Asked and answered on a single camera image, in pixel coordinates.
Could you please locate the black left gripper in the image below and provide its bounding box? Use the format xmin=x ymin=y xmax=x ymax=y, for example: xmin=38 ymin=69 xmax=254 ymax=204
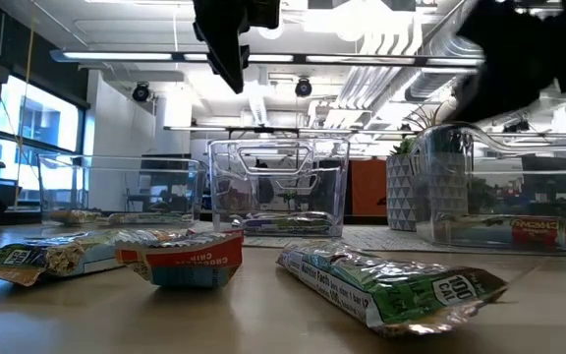
xmin=192 ymin=0 xmax=282 ymax=94

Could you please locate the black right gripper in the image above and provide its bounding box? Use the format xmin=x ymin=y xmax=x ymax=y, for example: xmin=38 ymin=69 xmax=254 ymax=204
xmin=452 ymin=0 xmax=566 ymax=123

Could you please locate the narrow clear plastic bin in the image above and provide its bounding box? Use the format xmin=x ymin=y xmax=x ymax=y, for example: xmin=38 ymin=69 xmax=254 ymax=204
xmin=412 ymin=122 xmax=566 ymax=253

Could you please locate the blue-ended Chewy granola bar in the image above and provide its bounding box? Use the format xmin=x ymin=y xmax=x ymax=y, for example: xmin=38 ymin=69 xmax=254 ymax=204
xmin=255 ymin=210 xmax=334 ymax=222

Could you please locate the purple-ended Chewy granola bar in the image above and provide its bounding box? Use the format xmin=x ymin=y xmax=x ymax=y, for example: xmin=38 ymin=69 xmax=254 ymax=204
xmin=241 ymin=218 xmax=336 ymax=238

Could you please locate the green white snack bar front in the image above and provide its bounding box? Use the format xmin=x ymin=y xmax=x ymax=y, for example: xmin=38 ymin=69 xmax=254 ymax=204
xmin=275 ymin=239 xmax=510 ymax=339

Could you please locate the small black track light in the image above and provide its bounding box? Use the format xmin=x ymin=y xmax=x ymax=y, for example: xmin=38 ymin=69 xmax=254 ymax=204
xmin=502 ymin=120 xmax=531 ymax=134

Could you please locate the linear ceiling light strip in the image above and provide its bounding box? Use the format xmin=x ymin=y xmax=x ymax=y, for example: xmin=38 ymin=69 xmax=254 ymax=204
xmin=49 ymin=47 xmax=485 ymax=70

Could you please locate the green plant in patterned pot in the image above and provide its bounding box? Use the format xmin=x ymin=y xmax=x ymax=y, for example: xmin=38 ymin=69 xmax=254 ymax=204
xmin=384 ymin=101 xmax=471 ymax=232

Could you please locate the orange cabinet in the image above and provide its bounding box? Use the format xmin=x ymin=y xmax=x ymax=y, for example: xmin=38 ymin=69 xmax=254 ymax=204
xmin=350 ymin=157 xmax=388 ymax=217

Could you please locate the wide clear plastic bin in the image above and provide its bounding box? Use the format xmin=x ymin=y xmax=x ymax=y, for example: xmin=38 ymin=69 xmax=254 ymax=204
xmin=36 ymin=152 xmax=204 ymax=228

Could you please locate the grey woven placemat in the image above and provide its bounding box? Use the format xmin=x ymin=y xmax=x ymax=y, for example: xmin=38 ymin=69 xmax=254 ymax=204
xmin=184 ymin=223 xmax=566 ymax=258

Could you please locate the large office window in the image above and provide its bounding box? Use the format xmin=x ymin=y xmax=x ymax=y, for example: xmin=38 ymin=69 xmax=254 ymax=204
xmin=0 ymin=73 xmax=85 ymax=203

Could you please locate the white ring lamp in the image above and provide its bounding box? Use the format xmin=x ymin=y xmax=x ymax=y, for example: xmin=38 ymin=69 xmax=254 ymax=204
xmin=256 ymin=24 xmax=285 ymax=41

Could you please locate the black dome camera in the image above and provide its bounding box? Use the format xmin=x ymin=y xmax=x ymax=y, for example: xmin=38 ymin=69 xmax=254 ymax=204
xmin=132 ymin=82 xmax=152 ymax=103
xmin=294 ymin=77 xmax=314 ymax=99

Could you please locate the black hanging rail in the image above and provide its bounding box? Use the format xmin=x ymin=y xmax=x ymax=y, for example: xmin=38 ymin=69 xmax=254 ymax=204
xmin=163 ymin=125 xmax=422 ymax=137

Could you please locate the clear plastic bin with handles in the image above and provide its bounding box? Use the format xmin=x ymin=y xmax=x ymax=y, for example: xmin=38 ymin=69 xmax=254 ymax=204
xmin=207 ymin=137 xmax=352 ymax=239

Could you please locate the yellow cable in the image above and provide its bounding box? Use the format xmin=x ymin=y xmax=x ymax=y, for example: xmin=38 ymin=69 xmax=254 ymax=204
xmin=0 ymin=0 xmax=36 ymax=210

